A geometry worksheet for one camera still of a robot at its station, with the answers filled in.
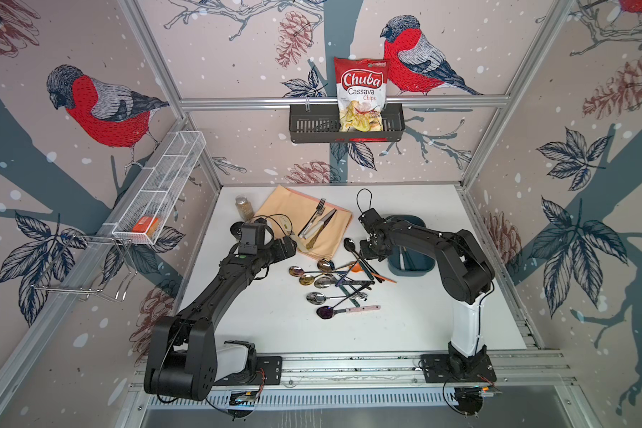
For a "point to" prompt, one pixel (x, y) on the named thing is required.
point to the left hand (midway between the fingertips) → (290, 241)
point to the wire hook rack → (91, 265)
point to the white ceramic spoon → (401, 259)
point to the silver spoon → (318, 298)
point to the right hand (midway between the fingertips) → (367, 253)
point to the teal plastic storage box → (415, 264)
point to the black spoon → (350, 246)
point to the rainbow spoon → (297, 271)
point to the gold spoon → (308, 279)
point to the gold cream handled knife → (285, 225)
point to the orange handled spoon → (357, 267)
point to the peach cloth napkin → (301, 209)
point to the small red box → (144, 225)
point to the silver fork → (319, 211)
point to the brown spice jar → (244, 208)
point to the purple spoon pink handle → (327, 312)
